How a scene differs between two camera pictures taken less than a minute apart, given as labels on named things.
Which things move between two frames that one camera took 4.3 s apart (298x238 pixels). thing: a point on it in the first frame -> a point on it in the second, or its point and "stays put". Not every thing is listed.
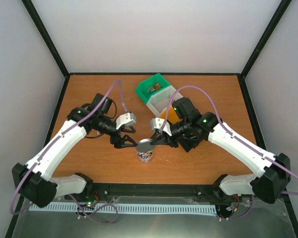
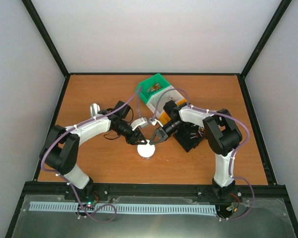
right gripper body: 173,143 -> 163,133
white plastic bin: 162,100 stays put
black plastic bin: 190,140 stays put
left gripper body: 114,138 -> 133,137
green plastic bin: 146,89 stays put
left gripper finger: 120,144 -> 141,141
